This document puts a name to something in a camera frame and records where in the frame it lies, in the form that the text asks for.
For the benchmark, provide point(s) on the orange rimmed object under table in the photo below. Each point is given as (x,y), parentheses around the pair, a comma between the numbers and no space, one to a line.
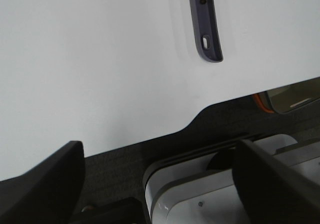
(285,99)

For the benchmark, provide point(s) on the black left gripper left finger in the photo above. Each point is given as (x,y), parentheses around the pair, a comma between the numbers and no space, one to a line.
(47,193)

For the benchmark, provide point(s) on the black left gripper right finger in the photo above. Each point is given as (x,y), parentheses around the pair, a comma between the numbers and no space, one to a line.
(270,191)

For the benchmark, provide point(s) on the purple plastic dustpan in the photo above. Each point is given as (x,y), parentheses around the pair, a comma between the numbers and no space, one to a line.
(205,30)

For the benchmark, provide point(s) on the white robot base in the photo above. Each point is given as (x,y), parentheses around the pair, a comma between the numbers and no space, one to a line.
(197,187)

